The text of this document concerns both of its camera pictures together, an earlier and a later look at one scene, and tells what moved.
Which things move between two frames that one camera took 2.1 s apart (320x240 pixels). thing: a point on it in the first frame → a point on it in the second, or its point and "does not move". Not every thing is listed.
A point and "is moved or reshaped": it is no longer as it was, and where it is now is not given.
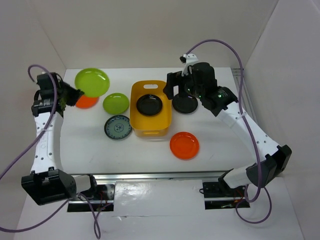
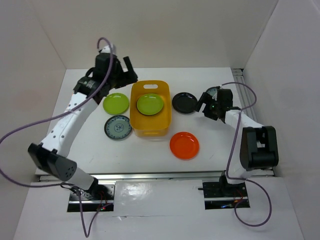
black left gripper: (75, 93) → (127, 77)
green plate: (115, 103) does not move
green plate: (93, 82) is moved or reshaped
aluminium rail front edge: (190, 175) does not move
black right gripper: (174, 79) → (206, 111)
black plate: (184, 103) does not move
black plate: (149, 104) does not move
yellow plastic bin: (150, 126) does not move
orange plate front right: (184, 145) does not move
